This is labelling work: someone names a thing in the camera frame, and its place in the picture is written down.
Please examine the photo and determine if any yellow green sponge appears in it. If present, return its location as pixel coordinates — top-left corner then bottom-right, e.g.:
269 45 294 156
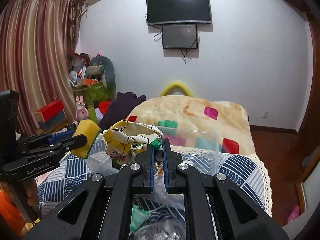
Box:
71 119 101 159

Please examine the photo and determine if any yellow cartoon print cloth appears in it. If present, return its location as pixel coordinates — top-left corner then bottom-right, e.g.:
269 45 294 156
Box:
103 120 164 166

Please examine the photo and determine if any green knitted glove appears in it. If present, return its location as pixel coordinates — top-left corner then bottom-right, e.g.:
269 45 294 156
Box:
129 205 150 235

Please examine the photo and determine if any left hand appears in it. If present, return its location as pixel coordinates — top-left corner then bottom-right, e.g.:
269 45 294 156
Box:
0 178 40 208

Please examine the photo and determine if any red box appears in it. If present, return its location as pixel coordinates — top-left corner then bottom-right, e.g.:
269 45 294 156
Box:
35 100 64 122

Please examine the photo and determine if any pink bunny figurine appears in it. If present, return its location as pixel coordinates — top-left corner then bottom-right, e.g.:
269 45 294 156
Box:
75 95 89 121

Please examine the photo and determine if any clear plastic storage bin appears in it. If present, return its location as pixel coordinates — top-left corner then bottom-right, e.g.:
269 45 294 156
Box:
85 123 219 232

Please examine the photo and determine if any blue white patterned cloth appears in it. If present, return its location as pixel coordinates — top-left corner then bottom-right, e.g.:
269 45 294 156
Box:
37 146 272 217

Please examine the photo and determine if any dark purple garment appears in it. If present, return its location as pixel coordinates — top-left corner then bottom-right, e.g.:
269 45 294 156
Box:
98 92 146 131

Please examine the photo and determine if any green cardboard box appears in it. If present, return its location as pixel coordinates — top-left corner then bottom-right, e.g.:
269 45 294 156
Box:
72 81 112 104

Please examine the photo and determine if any beige plush blanket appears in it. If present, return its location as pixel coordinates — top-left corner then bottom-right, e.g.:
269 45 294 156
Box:
127 95 256 156

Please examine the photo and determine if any orange jacket sleeve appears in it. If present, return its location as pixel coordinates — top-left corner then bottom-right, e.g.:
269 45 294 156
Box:
0 190 26 236

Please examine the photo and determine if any grey plush toy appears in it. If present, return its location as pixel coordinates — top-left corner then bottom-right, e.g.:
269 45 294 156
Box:
86 56 116 100

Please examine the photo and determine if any yellow fuzzy headboard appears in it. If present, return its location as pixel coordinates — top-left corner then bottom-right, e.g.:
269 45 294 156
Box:
159 81 194 97

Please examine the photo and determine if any striped red beige curtain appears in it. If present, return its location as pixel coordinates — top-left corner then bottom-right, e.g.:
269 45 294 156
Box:
1 0 85 135

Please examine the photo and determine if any small black wall monitor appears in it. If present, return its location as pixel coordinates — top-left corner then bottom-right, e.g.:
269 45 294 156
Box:
162 24 198 49

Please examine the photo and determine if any large black wall television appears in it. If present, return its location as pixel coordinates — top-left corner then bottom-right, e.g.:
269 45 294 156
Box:
146 0 212 25

